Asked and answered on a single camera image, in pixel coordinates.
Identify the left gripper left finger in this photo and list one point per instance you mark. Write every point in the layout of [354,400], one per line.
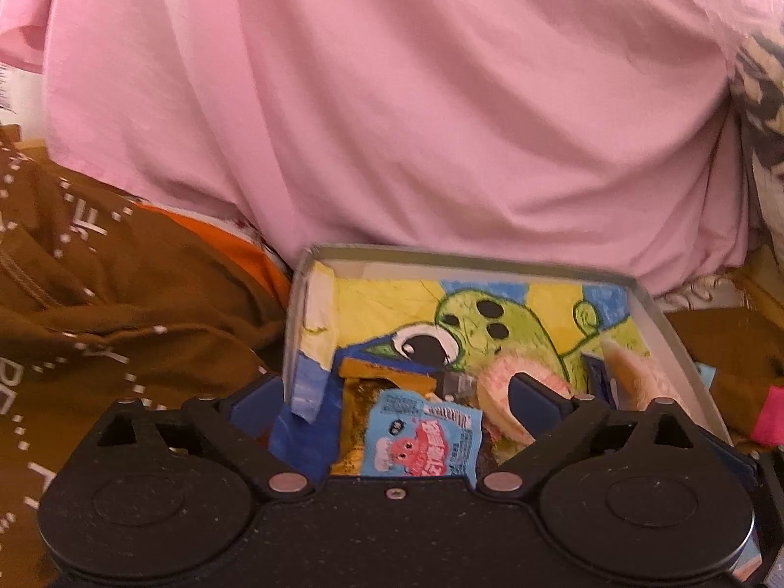
[229,429]

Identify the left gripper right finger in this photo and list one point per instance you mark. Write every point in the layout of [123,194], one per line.
[562,430]

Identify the pink white rice cracker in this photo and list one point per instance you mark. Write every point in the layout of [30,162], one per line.
[502,394]

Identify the gold foil snack packet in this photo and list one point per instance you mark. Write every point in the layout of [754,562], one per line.
[363,380]

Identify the light blue candy packet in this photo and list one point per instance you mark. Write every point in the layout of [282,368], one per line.
[410,435]

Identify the white pink wrapped snack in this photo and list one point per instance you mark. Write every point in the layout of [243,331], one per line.
[642,378]

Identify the grey cardboard box with drawing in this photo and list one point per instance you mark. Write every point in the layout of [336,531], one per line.
[448,316]

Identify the brown patterned garment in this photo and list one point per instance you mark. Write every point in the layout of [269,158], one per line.
[103,300]

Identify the pink cloth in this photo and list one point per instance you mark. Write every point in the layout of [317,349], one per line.
[598,133]

